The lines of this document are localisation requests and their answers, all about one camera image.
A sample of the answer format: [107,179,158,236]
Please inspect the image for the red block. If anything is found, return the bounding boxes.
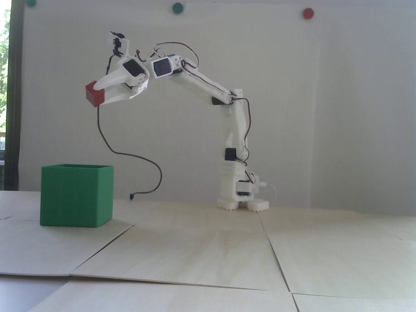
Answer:
[85,81,105,107]

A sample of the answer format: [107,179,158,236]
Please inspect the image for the white backdrop paper sheet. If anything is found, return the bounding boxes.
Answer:
[22,0,320,208]

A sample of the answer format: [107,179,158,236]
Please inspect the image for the black camera cable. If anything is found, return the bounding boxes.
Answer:
[97,54,163,201]

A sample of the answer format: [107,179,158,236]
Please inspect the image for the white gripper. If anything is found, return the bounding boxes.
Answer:
[94,58,150,105]

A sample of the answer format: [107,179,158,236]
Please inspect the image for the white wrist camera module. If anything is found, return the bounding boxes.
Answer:
[107,31,131,60]

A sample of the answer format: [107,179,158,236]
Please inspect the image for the dark window frame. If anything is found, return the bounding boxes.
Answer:
[6,0,25,191]

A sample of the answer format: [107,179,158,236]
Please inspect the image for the green box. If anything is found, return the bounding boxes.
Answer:
[40,164,114,228]

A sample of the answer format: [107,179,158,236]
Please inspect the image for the white power cable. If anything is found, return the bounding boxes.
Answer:
[265,183,279,206]

